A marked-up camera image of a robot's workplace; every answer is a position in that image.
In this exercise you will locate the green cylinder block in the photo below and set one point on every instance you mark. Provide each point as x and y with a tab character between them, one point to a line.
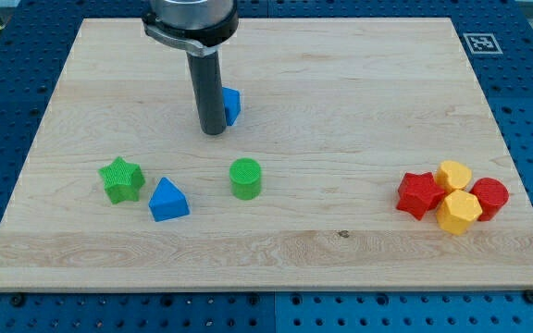
245	175

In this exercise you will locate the blue cube block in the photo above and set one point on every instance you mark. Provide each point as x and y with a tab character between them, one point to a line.
232	104

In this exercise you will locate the light wooden board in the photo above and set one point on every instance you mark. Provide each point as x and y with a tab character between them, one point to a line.
335	111

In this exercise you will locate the blue triangle block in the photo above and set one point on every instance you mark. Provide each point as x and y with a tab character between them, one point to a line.
168	201

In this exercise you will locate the green star block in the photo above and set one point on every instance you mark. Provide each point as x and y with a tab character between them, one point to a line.
122	181

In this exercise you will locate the red star block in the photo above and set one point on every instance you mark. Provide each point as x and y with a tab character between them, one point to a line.
419	193

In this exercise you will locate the yellow heart block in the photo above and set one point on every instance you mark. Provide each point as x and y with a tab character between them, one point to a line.
452	175

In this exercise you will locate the yellow hexagon block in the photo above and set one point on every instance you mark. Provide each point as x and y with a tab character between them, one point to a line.
458	211

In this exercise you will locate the red cylinder block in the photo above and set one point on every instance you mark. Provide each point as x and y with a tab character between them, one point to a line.
492	196

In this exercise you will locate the white fiducial marker tag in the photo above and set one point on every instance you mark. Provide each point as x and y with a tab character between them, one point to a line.
482	43

